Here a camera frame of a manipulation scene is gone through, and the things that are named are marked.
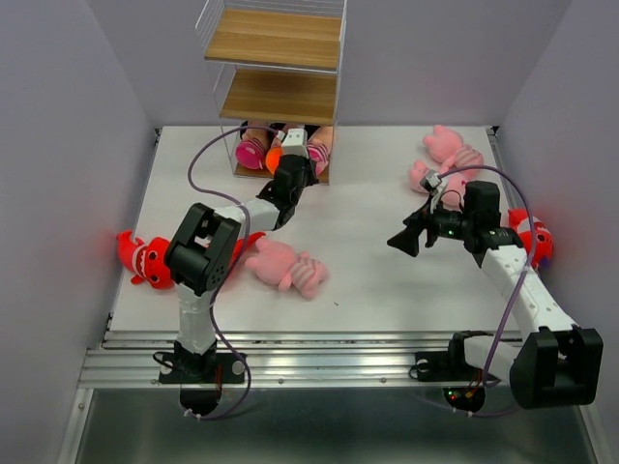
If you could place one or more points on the red fish plush left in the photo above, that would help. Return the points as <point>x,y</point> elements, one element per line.
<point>241,246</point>

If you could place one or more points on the wooden three-tier wire shelf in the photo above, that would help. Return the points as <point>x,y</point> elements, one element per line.
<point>274,62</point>

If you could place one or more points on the red fish plush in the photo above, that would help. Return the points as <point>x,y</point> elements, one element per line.
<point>532,231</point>
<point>241,246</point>

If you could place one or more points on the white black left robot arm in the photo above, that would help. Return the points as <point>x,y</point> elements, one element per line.
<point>201,251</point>

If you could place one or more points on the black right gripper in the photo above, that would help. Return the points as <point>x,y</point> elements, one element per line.
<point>406,240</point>

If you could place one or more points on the red shark plush left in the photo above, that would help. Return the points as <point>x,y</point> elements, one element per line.
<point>144,260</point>

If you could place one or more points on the red fish plush right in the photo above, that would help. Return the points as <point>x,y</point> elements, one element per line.
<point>532,231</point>

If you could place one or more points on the pink pig plush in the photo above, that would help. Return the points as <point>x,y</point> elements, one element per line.
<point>452,188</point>
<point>447,148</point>
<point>278,264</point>

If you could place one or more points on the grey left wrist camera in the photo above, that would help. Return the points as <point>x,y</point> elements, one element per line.
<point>295,143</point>

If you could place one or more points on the aluminium mounting rail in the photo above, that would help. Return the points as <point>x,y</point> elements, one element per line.
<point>277,360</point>

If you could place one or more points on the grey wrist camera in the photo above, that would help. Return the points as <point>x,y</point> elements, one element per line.
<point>434,185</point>
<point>295,143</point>

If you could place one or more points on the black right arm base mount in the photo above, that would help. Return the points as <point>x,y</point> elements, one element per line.
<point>465,392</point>

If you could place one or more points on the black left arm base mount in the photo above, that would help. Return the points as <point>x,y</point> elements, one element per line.
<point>201,383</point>

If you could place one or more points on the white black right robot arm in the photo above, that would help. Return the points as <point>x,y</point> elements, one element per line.
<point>558,363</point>

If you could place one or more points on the boy doll pink shorts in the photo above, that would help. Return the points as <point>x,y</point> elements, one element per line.
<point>255,142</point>

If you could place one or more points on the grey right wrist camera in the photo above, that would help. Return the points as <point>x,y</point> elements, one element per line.
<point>434,185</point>

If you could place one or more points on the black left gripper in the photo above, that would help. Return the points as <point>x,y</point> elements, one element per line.
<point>309,167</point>

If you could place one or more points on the boy doll orange shorts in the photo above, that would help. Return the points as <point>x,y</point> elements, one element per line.
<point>276,139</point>

